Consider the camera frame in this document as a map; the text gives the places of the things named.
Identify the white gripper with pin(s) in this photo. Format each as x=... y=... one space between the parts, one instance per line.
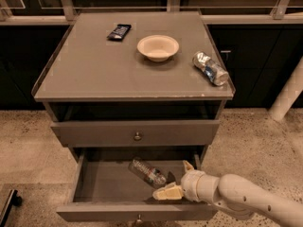
x=190 y=183

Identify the clear plastic water bottle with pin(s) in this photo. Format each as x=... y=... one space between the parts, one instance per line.
x=149 y=174

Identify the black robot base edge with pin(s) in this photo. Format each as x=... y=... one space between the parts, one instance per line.
x=13 y=199

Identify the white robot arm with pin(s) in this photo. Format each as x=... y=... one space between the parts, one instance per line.
x=233 y=195

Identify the grey open middle drawer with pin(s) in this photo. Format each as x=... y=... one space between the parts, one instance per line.
x=106 y=190

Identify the grey top drawer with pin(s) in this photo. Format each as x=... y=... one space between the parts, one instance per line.
x=155 y=133

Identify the grey drawer cabinet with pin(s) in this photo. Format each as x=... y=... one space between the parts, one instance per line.
x=95 y=79

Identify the round metal middle knob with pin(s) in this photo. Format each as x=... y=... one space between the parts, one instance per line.
x=139 y=219

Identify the round metal knob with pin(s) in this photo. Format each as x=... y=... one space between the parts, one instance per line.
x=137 y=137
x=139 y=219

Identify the round metal top knob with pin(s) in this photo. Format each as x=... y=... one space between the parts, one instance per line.
x=137 y=137

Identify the crushed silver blue can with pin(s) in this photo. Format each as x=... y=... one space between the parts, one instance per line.
x=215 y=73

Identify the white paper bowl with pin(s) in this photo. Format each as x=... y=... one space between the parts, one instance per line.
x=158 y=48

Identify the dark blue snack bar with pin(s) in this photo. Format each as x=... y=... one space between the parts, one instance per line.
x=119 y=33

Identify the white cylindrical post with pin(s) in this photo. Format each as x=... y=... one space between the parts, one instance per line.
x=289 y=93

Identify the dark wall cabinets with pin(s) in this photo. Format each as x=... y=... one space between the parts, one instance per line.
x=259 y=59

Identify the metal railing frame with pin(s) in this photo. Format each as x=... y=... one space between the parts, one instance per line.
x=213 y=12

